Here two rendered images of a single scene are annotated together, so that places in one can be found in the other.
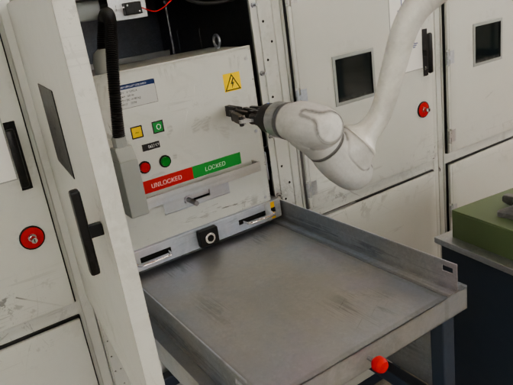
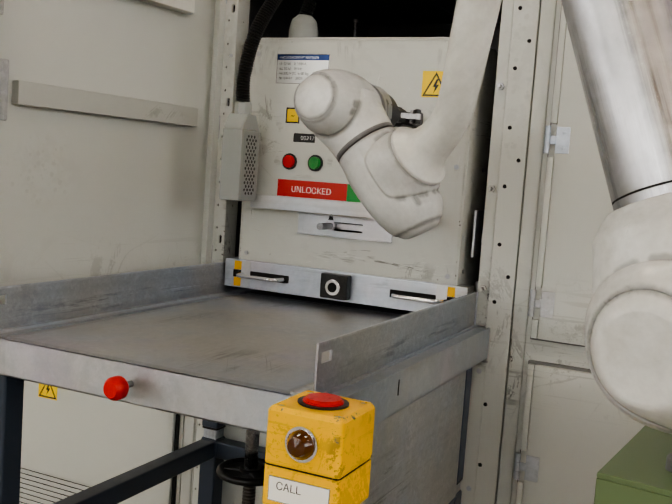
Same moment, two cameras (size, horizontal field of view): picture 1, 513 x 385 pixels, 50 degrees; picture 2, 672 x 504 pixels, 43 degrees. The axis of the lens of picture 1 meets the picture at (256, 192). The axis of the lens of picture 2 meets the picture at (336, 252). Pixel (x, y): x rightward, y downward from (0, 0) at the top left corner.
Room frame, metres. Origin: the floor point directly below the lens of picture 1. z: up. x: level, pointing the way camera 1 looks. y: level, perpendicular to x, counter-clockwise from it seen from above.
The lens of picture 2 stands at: (0.51, -1.27, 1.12)
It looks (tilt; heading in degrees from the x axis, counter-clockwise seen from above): 5 degrees down; 56
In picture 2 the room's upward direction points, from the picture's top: 4 degrees clockwise
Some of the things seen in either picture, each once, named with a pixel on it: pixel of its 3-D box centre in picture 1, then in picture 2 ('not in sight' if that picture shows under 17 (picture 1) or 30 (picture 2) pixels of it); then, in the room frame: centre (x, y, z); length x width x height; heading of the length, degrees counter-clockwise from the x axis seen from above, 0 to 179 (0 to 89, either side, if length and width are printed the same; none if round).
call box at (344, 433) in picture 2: not in sight; (319, 452); (0.96, -0.60, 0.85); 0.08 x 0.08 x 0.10; 31
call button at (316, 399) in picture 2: not in sight; (323, 405); (0.96, -0.60, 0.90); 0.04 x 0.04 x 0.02
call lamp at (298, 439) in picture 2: not in sight; (298, 446); (0.92, -0.62, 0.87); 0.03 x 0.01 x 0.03; 121
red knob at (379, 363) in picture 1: (376, 362); (120, 386); (0.91, -0.18, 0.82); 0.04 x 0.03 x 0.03; 31
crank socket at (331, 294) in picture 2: (208, 236); (334, 286); (1.47, 0.15, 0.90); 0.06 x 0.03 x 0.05; 121
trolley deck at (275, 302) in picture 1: (270, 296); (258, 345); (1.22, 0.00, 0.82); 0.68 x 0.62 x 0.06; 31
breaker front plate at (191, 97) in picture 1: (189, 150); (348, 161); (1.49, 0.17, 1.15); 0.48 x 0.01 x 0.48; 121
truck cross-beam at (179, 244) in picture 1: (201, 233); (342, 285); (1.50, 0.17, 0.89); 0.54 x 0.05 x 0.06; 121
